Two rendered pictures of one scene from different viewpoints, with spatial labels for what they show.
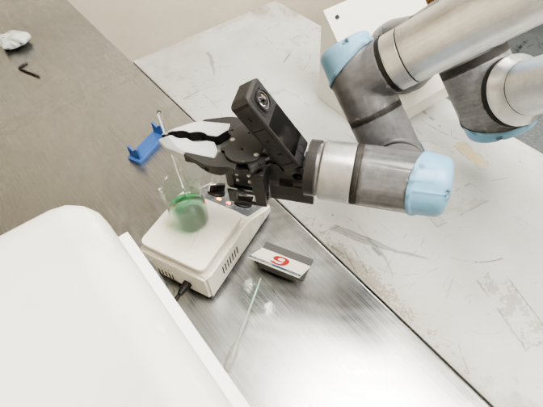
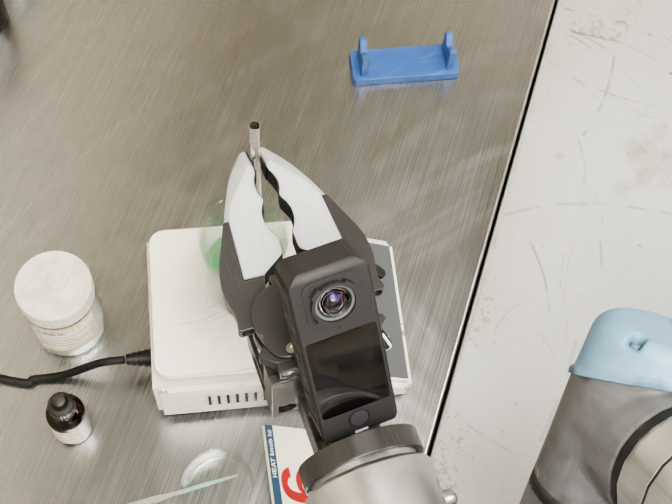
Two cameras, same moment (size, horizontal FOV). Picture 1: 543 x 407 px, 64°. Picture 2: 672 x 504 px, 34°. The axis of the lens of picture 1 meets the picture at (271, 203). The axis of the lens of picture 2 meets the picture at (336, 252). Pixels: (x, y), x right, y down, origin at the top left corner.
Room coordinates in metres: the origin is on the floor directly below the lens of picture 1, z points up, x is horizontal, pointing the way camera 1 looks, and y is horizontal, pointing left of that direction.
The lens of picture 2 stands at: (0.23, -0.15, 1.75)
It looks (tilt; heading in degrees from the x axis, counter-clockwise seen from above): 64 degrees down; 46
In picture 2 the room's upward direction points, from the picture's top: 7 degrees clockwise
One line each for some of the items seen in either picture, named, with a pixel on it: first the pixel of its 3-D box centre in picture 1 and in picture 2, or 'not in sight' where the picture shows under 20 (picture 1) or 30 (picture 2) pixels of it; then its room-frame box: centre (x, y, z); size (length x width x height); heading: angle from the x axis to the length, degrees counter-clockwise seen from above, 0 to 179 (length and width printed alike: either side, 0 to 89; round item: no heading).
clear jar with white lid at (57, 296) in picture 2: not in sight; (61, 305); (0.31, 0.22, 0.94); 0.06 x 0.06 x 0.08
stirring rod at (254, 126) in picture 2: (177, 166); (257, 206); (0.43, 0.13, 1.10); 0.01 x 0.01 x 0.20
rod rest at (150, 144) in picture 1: (147, 141); (405, 56); (0.69, 0.25, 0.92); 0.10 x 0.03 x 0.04; 149
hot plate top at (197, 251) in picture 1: (192, 228); (231, 297); (0.41, 0.13, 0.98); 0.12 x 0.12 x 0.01; 58
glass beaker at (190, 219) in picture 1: (187, 206); (242, 264); (0.42, 0.13, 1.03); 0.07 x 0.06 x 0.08; 20
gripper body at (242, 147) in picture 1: (272, 165); (329, 379); (0.39, 0.00, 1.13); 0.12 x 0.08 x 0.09; 71
